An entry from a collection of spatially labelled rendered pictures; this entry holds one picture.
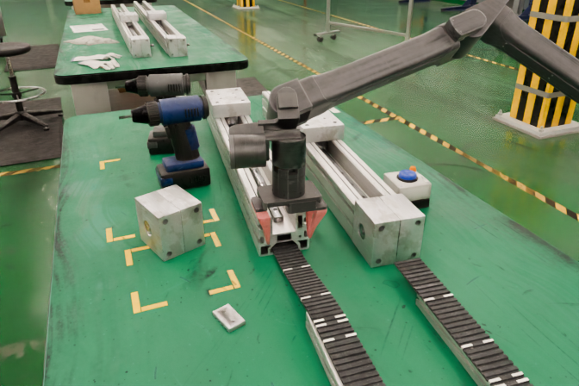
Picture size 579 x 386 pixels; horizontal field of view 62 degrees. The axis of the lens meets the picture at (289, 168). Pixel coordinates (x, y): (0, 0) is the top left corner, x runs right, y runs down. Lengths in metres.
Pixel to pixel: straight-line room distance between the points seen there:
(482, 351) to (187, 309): 0.45
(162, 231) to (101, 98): 1.67
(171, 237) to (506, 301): 0.60
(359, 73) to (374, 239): 0.29
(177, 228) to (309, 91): 0.35
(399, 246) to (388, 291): 0.09
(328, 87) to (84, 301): 0.54
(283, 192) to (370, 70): 0.26
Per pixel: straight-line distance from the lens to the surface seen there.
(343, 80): 0.85
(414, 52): 0.92
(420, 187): 1.10
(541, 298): 0.94
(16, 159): 3.66
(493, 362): 0.75
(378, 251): 0.90
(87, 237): 1.07
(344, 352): 0.71
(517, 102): 4.24
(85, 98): 2.53
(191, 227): 0.94
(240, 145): 0.77
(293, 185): 0.80
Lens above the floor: 1.32
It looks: 25 degrees down
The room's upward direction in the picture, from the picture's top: straight up
